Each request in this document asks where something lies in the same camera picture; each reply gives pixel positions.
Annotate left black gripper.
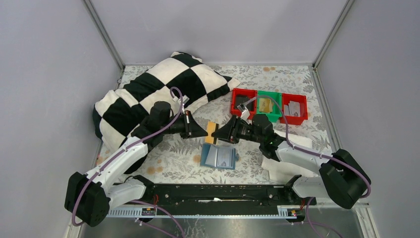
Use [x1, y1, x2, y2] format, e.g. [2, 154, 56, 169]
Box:
[160, 110, 208, 139]

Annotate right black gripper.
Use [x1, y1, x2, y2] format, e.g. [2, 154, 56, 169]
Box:
[211, 115, 263, 144]

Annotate blue card holder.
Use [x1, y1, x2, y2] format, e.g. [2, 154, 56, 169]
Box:
[200, 143, 239, 170]

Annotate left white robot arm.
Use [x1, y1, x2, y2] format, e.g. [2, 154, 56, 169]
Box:
[64, 101, 208, 227]

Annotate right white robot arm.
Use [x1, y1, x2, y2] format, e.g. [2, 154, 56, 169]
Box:
[212, 115, 371, 209]

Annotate black cards in bin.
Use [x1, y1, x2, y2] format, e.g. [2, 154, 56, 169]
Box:
[233, 95, 254, 111]

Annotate gold cards in bin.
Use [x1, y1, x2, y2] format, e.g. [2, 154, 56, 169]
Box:
[259, 98, 273, 114]

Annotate white cards in bin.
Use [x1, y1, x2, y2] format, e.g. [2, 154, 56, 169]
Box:
[284, 101, 301, 117]

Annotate floral table cloth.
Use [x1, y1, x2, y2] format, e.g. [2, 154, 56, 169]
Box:
[101, 65, 332, 184]

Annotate left red plastic bin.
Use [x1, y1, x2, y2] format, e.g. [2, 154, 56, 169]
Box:
[230, 88, 258, 119]

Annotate red plastic bin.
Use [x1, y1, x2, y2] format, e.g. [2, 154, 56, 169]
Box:
[230, 88, 258, 119]
[280, 93, 308, 125]

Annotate black white checkered pillow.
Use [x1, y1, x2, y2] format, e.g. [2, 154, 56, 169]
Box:
[92, 52, 240, 152]

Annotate green plastic bin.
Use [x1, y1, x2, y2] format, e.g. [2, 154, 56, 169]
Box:
[257, 91, 282, 123]

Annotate white folded towel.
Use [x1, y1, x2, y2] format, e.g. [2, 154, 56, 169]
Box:
[261, 133, 317, 184]

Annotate right red plastic bin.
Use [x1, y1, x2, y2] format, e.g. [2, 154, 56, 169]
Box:
[280, 93, 308, 125]

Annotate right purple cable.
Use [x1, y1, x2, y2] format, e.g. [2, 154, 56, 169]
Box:
[237, 95, 372, 199]

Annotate purple cable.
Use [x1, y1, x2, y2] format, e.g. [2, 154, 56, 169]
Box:
[237, 95, 372, 199]
[71, 86, 185, 227]

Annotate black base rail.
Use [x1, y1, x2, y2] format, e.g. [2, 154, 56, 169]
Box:
[140, 183, 316, 216]

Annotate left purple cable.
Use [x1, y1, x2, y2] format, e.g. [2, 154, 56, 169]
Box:
[71, 86, 185, 227]

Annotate grey slotted cable duct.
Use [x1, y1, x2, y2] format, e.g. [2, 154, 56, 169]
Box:
[105, 206, 306, 220]

